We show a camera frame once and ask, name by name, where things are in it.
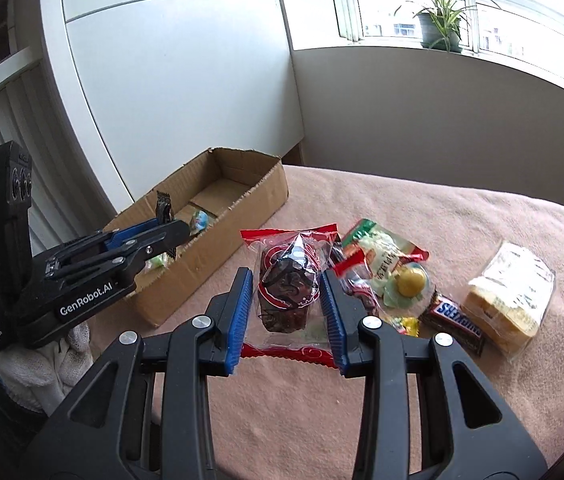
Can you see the person's left forearm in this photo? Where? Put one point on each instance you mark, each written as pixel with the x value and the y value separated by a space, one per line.
pixel 9 410

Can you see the yellow candy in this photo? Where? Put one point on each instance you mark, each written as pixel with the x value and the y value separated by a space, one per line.
pixel 404 326

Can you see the pink blanket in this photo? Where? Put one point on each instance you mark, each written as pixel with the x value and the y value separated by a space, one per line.
pixel 461 410

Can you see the small black snack packet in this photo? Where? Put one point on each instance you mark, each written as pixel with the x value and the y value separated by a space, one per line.
pixel 164 207

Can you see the white cabinet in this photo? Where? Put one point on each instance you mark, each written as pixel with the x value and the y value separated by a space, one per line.
pixel 172 85

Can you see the green wrapped candy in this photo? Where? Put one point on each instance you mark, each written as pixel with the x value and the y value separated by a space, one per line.
pixel 157 261

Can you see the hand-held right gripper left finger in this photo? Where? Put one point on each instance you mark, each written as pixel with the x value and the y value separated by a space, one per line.
pixel 242 310

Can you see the yellow snack pack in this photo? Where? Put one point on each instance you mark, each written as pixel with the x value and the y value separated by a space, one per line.
pixel 511 295

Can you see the brown chocolate bar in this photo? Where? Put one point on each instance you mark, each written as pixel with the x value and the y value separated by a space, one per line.
pixel 454 324

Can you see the cardboard box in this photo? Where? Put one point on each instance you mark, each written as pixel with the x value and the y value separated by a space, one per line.
pixel 242 210

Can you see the person's left hand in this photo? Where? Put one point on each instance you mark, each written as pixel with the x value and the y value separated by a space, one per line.
pixel 47 365

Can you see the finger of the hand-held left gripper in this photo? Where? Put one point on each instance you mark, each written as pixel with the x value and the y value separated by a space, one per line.
pixel 129 236
pixel 162 244

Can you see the egg shaped gummy packet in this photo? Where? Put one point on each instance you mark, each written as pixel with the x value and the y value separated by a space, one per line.
pixel 409 284

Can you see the colourful round candy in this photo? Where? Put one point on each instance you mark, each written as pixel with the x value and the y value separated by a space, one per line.
pixel 199 221

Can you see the potted spider plant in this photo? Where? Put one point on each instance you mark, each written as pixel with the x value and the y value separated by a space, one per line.
pixel 441 20

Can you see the green red snack packet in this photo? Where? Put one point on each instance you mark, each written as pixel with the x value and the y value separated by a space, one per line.
pixel 386 247

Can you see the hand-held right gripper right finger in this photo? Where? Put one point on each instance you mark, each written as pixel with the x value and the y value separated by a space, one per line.
pixel 331 310

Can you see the white framed window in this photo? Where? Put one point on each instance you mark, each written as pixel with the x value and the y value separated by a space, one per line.
pixel 511 20

